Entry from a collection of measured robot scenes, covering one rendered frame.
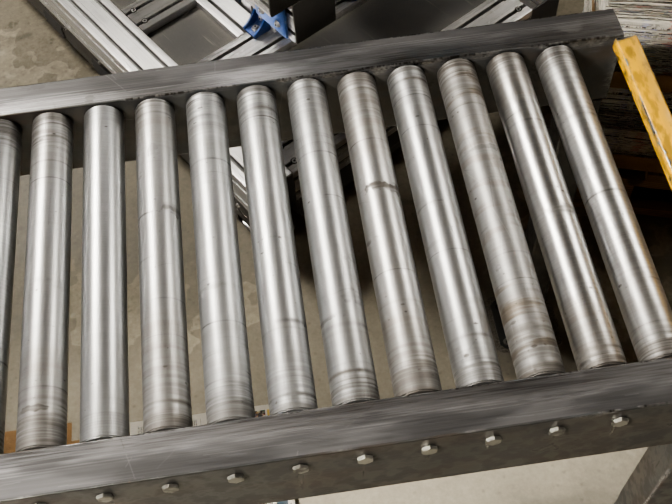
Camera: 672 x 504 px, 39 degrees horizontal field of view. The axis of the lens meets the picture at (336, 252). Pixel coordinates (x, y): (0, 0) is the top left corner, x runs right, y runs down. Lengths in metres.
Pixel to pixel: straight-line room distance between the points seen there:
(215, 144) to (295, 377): 0.33
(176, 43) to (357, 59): 0.96
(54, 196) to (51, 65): 1.34
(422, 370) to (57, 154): 0.52
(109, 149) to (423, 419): 0.51
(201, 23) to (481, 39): 1.03
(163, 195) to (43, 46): 1.45
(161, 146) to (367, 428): 0.44
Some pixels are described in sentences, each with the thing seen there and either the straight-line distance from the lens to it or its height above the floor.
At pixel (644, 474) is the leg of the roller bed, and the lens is 1.30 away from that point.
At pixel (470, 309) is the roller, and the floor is 0.80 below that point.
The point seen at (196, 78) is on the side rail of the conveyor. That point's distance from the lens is 1.24.
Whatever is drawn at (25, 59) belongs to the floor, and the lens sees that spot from 2.53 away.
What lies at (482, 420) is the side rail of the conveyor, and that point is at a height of 0.80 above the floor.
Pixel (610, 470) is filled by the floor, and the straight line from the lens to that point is 1.84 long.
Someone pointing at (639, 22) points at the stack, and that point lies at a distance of 1.71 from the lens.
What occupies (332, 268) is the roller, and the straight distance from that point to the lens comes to 1.04.
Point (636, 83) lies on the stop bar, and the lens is 1.21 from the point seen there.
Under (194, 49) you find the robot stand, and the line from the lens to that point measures 2.13.
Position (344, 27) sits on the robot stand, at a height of 0.21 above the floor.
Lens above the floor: 1.68
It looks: 57 degrees down
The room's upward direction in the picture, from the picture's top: 5 degrees counter-clockwise
